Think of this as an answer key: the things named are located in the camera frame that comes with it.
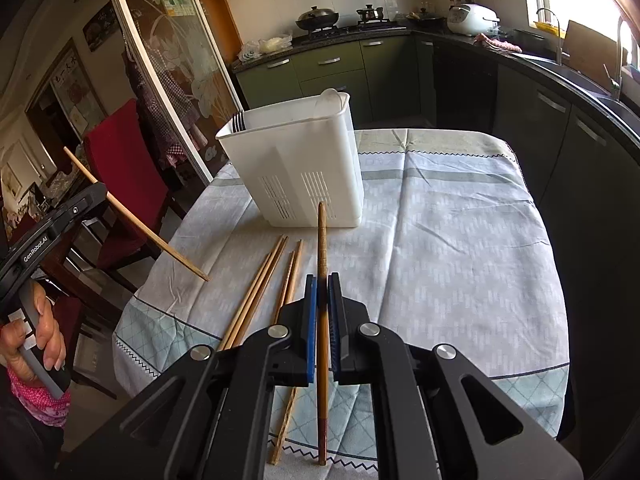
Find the white plastic utensil holder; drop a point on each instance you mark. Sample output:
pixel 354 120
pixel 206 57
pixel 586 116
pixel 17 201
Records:
pixel 300 160

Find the gas stove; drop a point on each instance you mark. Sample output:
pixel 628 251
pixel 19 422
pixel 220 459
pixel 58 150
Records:
pixel 360 27

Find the curved metal faucet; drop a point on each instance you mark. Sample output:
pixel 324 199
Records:
pixel 557 35

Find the tall metal faucet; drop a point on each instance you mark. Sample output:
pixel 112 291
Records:
pixel 619 60

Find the red covered chair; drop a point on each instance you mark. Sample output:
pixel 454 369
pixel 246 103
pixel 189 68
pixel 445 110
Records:
pixel 125 160

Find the person's left hand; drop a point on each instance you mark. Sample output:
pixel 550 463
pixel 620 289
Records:
pixel 52 340

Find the frying pan with glass lid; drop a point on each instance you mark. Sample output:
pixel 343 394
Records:
pixel 427 19

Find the person's left forearm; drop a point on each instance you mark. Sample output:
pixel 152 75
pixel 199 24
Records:
pixel 37 402

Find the yellow sink rack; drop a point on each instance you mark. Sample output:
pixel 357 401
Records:
pixel 547 28

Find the pink cloth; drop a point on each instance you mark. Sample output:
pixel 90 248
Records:
pixel 495 42

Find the checked hanging apron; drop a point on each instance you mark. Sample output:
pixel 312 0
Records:
pixel 150 105

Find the light wooden chopstick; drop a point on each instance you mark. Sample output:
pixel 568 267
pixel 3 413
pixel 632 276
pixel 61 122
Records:
pixel 255 287
pixel 265 282
pixel 150 235

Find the grey metal utensil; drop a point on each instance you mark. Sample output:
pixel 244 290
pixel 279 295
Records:
pixel 239 122

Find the grey patterned plastic bag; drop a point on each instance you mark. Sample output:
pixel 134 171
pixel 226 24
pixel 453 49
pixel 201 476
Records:
pixel 248 51

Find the wall calendar poster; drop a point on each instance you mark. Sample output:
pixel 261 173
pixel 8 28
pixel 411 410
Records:
pixel 75 90

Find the white rice cooker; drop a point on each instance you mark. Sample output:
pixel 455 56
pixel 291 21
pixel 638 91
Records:
pixel 470 19

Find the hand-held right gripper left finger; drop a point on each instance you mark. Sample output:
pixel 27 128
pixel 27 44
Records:
pixel 311 332

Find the black wok with lid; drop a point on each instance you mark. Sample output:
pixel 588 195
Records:
pixel 316 17

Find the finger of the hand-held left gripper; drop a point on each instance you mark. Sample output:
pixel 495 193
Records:
pixel 80 205

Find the dark lower cabinet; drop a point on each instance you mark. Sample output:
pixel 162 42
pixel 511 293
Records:
pixel 550 135

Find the dark brown chopstick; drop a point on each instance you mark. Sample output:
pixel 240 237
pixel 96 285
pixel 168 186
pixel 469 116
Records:
pixel 322 240

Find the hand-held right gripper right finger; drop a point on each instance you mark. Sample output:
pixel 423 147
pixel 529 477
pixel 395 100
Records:
pixel 334 332

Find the white plastic spoon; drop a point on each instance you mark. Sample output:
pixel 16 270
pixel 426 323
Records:
pixel 327 100

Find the dark framed wall picture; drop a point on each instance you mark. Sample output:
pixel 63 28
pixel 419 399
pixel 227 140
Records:
pixel 101 25

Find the small black pot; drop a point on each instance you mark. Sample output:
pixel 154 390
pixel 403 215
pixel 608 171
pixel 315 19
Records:
pixel 370 12

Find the black counter pot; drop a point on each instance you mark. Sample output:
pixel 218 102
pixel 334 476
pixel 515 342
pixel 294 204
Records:
pixel 527 40

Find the white plastic bag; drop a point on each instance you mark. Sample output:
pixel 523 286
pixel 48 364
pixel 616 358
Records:
pixel 275 43

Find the brown cutting board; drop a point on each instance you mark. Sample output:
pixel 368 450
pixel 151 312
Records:
pixel 592 52

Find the patterned glass sliding door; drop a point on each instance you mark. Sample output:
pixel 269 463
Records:
pixel 175 20

